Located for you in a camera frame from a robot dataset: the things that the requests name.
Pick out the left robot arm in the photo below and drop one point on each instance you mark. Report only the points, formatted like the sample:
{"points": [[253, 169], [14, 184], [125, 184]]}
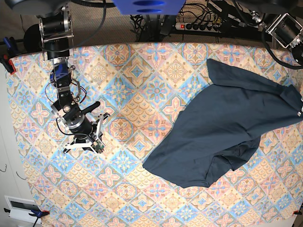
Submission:
{"points": [[277, 18]]}

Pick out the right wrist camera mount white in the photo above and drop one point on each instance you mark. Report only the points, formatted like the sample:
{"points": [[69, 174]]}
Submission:
{"points": [[97, 146]]}

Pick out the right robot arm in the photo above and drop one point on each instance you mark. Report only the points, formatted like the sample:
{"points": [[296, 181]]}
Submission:
{"points": [[56, 40]]}

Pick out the dark navy t-shirt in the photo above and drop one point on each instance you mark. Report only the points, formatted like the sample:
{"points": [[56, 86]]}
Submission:
{"points": [[220, 129]]}

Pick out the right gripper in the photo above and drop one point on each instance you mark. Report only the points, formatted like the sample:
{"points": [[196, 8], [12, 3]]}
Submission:
{"points": [[76, 121]]}

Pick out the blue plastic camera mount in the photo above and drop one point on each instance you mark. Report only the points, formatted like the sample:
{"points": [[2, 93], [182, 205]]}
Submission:
{"points": [[149, 7]]}

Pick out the patterned colourful tablecloth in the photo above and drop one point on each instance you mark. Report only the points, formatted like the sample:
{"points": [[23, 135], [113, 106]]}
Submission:
{"points": [[144, 87]]}

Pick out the red black clamp upper left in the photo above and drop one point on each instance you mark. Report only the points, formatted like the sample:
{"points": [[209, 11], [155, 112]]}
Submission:
{"points": [[12, 51]]}

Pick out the blue clamp lower left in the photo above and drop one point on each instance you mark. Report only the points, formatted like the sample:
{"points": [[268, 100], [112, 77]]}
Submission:
{"points": [[35, 214]]}

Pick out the black round stool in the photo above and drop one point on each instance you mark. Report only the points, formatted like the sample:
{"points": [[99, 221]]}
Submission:
{"points": [[32, 39]]}

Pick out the white power strip red switch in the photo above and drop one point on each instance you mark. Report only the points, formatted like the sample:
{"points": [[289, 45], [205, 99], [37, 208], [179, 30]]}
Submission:
{"points": [[182, 26]]}

